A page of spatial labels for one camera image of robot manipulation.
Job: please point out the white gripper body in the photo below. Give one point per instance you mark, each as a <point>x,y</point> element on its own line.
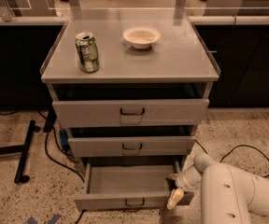
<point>183,181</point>

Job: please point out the grey bottom drawer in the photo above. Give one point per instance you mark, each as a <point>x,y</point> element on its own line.
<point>127,182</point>

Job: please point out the grey drawer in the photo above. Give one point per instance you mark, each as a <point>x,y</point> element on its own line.
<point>131,146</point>
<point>115,113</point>
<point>127,182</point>

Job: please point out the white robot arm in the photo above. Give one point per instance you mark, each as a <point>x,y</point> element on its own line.
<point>228,194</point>

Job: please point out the grey middle drawer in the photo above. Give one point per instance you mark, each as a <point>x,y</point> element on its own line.
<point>131,146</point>

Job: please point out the grey drawer cabinet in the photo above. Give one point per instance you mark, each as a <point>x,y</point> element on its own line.
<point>174,67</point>

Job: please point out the grey top drawer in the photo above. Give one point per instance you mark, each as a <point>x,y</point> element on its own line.
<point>115,113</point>

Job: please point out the white paper bowl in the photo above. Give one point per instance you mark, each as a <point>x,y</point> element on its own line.
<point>141,37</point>

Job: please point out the blue tape floor mark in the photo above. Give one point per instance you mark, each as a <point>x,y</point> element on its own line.
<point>51,220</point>

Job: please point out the black metal stand base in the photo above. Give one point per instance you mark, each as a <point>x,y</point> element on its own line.
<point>22,150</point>

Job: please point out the green soda can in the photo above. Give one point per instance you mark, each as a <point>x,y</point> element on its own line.
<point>87,52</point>

